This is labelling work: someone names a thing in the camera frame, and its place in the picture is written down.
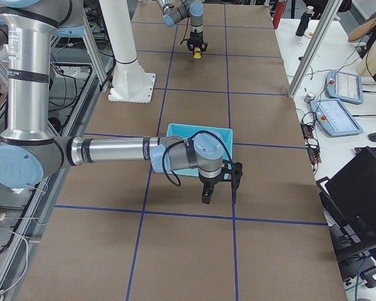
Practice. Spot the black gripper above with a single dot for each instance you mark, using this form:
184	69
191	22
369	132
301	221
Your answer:
208	180
196	40

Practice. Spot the yellow beetle toy car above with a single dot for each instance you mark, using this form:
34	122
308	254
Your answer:
197	53

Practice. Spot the light blue plastic bin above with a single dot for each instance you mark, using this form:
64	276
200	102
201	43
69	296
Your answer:
185	131

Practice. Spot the red cylinder bottle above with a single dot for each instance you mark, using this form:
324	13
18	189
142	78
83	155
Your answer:
278	12

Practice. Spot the black cylinder bottle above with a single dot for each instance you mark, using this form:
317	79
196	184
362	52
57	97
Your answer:
304	21

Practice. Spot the small metal cylinder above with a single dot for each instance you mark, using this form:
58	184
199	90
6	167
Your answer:
309	97

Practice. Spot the near blue teach pendant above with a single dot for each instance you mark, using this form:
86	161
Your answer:
334	118

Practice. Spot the blue teach pendant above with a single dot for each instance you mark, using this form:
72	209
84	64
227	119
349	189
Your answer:
334	118
345	86

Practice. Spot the black laptop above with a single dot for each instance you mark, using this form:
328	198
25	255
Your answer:
350	199

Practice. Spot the far blue teach pendant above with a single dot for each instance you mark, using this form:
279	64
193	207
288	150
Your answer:
345	86

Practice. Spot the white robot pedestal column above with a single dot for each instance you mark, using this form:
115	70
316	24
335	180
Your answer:
130	81

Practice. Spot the aluminium frame post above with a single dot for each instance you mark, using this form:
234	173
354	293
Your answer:
324	23

